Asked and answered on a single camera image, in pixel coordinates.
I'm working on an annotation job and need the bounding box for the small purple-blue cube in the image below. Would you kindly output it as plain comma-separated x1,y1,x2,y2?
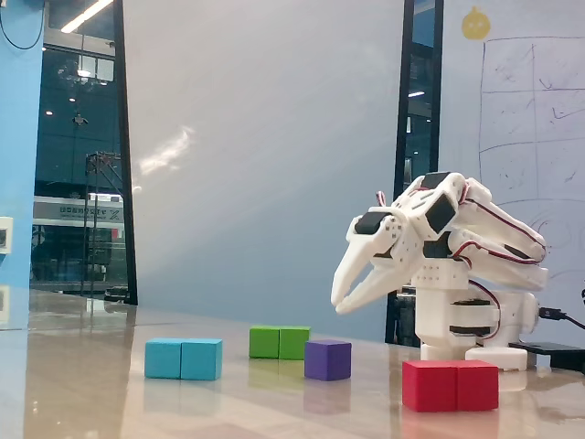
303,338,353,381

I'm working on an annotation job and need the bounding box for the green long block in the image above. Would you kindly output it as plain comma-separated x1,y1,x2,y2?
249,325,312,361

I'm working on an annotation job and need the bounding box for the black window frame post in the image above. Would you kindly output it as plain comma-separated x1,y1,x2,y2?
112,0,140,305
385,0,444,345

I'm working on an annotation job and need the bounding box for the yellow round sticker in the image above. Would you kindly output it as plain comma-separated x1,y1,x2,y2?
461,5,493,41

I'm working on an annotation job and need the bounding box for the whiteboard with pen sketches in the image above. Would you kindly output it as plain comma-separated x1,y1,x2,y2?
436,0,585,367

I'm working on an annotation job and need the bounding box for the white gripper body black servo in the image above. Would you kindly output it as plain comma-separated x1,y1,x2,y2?
346,205,425,276

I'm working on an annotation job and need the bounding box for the red long block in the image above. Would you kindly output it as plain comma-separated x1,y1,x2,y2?
401,359,500,413

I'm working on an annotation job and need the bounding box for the white wall switch box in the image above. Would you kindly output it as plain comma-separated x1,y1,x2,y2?
0,216,15,255

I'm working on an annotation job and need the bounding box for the light blue long block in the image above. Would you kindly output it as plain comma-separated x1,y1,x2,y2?
144,337,224,381

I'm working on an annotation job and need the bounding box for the flat black box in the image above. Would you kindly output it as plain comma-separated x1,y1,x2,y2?
507,340,585,371

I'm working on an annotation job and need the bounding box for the black cable with plug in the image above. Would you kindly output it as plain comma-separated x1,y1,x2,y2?
537,306,585,331

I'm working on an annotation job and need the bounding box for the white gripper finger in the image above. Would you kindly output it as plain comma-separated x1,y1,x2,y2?
330,242,390,306
335,263,413,316

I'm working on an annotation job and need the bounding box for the thin black hanging cable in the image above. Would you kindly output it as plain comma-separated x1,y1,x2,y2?
0,0,49,49

